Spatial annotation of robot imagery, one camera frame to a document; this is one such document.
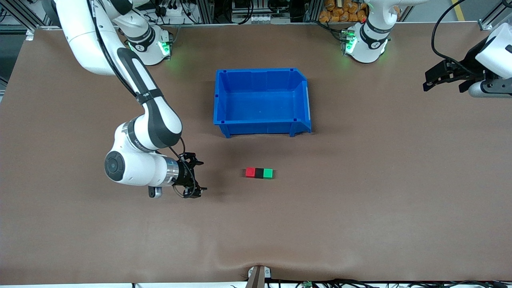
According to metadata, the orange packaged items pile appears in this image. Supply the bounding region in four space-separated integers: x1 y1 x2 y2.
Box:
319 0 368 23

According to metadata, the blue plastic storage bin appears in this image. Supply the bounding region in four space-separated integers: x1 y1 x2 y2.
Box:
213 68 312 139

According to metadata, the white power strip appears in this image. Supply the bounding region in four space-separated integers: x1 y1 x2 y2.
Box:
158 2 192 24

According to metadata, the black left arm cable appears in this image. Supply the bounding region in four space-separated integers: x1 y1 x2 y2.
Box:
431 0 468 64

